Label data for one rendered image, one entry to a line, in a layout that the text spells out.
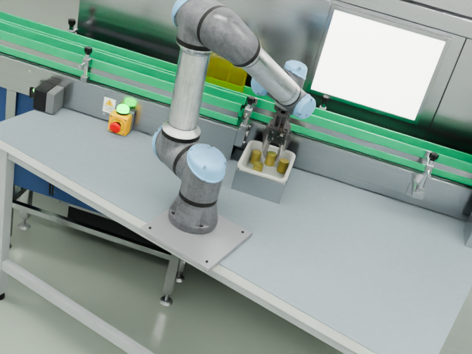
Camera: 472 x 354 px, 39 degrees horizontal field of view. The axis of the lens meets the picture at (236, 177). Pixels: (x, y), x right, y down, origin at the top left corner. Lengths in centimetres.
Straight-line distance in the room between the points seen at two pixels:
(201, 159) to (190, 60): 28
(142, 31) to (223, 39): 98
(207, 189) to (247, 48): 43
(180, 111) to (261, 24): 69
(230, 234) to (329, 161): 60
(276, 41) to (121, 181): 79
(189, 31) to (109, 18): 94
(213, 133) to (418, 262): 82
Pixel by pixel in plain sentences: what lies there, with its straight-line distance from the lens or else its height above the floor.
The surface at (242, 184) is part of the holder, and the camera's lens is 225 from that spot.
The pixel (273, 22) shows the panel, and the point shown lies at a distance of 251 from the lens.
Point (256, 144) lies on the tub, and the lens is 241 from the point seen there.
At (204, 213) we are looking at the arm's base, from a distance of 197.
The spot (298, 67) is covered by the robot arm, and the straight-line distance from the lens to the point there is 217.
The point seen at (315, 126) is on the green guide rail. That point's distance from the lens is 244.
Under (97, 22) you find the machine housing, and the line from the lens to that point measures 276.
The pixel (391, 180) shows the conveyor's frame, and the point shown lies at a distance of 249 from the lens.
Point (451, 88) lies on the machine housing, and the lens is 257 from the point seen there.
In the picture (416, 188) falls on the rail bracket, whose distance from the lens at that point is 238.
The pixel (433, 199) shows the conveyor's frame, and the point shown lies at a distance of 252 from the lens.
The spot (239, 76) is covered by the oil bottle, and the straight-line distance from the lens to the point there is 244.
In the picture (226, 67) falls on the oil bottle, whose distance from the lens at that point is 243.
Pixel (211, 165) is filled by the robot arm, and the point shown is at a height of 99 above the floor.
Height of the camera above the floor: 193
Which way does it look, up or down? 30 degrees down
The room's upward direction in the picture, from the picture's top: 15 degrees clockwise
